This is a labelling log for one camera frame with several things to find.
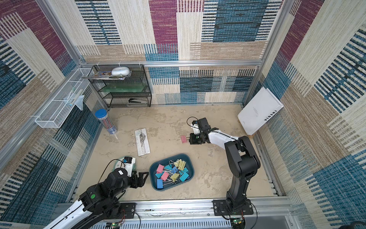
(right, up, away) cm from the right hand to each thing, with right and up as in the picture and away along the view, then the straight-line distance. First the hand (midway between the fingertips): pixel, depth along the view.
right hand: (189, 138), depth 96 cm
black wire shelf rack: (-55, +29, +23) cm, 66 cm away
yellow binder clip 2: (-4, -14, -12) cm, 19 cm away
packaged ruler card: (-32, -3, +3) cm, 33 cm away
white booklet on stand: (+43, +19, -8) cm, 48 cm away
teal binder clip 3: (-12, -15, -11) cm, 22 cm away
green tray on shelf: (-43, +33, -2) cm, 54 cm away
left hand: (-25, -16, -18) cm, 35 cm away
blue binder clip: (-17, -23, -15) cm, 32 cm away
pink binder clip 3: (-14, -20, -14) cm, 28 cm away
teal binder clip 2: (-18, -19, -13) cm, 29 cm away
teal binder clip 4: (-2, -17, -11) cm, 20 cm away
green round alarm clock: (-32, -7, -30) cm, 44 cm away
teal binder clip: (-3, -19, -15) cm, 25 cm away
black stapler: (-45, +27, +15) cm, 54 cm away
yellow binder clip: (-9, -19, -15) cm, 26 cm away
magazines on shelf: (-53, +40, -4) cm, 67 cm away
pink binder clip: (-4, -1, +3) cm, 5 cm away
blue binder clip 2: (-9, -17, -11) cm, 22 cm away
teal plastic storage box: (0, -14, -11) cm, 17 cm away
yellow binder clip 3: (-8, -14, -9) cm, 18 cm away
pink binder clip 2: (-17, -16, -12) cm, 27 cm away
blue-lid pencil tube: (-53, +12, -2) cm, 55 cm away
